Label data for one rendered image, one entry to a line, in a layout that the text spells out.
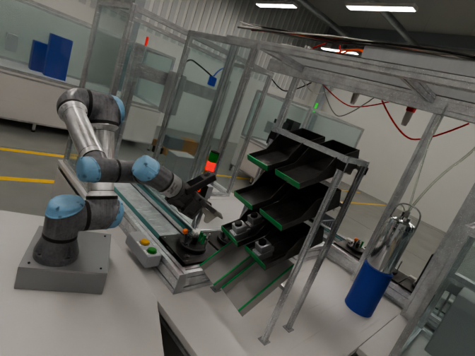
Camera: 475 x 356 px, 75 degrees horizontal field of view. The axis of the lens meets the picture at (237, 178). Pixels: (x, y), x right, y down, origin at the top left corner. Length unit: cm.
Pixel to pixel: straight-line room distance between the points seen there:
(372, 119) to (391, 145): 127
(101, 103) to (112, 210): 41
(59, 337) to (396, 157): 1178
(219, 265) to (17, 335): 71
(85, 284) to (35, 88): 513
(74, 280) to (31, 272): 14
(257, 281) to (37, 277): 79
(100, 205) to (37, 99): 506
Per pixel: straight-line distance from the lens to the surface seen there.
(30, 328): 124
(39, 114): 632
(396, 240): 180
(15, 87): 620
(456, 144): 1187
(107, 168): 101
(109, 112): 133
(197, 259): 150
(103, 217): 129
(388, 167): 1236
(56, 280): 134
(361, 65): 174
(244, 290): 130
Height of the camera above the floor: 172
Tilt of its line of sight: 14 degrees down
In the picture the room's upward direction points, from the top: 20 degrees clockwise
